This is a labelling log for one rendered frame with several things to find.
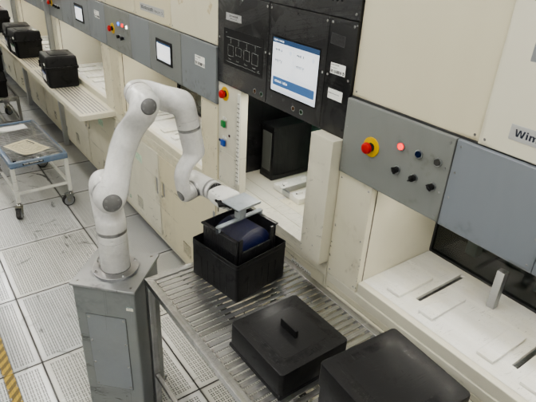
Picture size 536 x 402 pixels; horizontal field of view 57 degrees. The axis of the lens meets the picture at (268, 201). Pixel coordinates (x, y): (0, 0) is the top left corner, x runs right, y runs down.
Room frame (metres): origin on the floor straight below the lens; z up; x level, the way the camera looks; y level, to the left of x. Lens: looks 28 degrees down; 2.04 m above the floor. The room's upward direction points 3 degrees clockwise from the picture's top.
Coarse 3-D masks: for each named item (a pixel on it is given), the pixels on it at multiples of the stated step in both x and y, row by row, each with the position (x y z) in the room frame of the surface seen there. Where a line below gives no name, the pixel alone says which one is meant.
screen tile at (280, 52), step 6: (276, 48) 2.02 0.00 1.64; (282, 48) 1.99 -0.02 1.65; (276, 54) 2.02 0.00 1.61; (282, 54) 1.98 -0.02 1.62; (288, 54) 1.96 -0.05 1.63; (288, 60) 1.95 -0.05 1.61; (276, 66) 2.01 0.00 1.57; (282, 66) 1.98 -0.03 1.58; (288, 66) 1.95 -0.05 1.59; (276, 72) 2.01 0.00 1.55; (282, 72) 1.98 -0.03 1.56; (288, 72) 1.95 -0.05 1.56
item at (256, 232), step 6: (258, 228) 1.68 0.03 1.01; (264, 228) 1.70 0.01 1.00; (246, 234) 1.63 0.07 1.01; (252, 234) 1.65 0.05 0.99; (258, 234) 1.68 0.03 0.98; (264, 234) 1.70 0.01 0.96; (246, 240) 1.63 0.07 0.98; (252, 240) 1.65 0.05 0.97; (258, 240) 1.68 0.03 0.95; (264, 240) 1.71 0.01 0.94; (246, 246) 1.63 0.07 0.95; (252, 246) 1.66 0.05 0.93
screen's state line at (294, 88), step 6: (276, 78) 2.01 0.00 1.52; (276, 84) 2.01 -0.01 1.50; (282, 84) 1.97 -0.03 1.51; (288, 84) 1.95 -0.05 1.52; (294, 84) 1.91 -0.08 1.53; (294, 90) 1.91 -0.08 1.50; (300, 90) 1.89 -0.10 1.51; (306, 90) 1.86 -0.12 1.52; (306, 96) 1.85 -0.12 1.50; (312, 96) 1.83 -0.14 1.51
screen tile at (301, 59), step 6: (300, 54) 1.90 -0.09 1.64; (300, 60) 1.90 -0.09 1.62; (306, 60) 1.87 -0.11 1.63; (306, 66) 1.87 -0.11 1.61; (312, 66) 1.84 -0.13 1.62; (294, 72) 1.92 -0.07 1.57; (300, 72) 1.89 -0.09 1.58; (312, 72) 1.84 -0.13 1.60; (294, 78) 1.92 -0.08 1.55; (300, 78) 1.89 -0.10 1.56; (306, 78) 1.86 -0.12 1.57; (312, 78) 1.84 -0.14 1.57; (306, 84) 1.86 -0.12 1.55; (312, 84) 1.83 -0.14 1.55
